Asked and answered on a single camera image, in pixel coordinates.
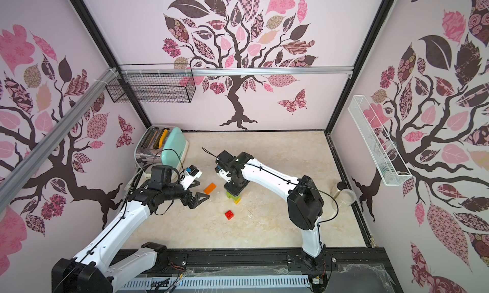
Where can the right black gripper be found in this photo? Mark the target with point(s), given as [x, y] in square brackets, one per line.
[235, 185]

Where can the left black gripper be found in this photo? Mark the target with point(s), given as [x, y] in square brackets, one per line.
[193, 202]

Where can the orange lego brick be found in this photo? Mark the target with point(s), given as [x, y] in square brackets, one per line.
[208, 190]

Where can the red lego brick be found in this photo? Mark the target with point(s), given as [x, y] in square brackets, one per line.
[229, 215]

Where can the long green lego brick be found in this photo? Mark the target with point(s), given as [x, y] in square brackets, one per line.
[230, 196]

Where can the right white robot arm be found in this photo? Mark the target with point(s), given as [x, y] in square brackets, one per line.
[304, 202]

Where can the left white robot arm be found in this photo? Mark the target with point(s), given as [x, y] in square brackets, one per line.
[114, 232]

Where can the mint green toaster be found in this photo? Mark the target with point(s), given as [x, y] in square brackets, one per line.
[164, 145]

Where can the clear plastic cup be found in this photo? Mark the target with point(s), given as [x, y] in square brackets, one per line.
[343, 196]

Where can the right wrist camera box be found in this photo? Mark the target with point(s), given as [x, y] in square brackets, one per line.
[221, 173]

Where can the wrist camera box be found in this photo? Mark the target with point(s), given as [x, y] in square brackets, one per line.
[221, 173]
[189, 177]

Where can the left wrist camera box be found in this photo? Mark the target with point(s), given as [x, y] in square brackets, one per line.
[189, 177]

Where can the aluminium rail back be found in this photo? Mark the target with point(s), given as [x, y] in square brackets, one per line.
[314, 70]

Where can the aluminium rail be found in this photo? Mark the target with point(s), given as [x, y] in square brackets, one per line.
[314, 70]
[20, 175]

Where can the black wire basket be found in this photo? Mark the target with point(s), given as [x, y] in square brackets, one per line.
[173, 83]

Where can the white slotted cable duct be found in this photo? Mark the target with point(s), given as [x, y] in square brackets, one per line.
[217, 283]

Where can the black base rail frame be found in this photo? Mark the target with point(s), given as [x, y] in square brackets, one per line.
[294, 259]

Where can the white wire shelf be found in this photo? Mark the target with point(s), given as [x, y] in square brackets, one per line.
[370, 119]

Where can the aluminium rail left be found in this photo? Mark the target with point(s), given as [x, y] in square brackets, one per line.
[20, 175]

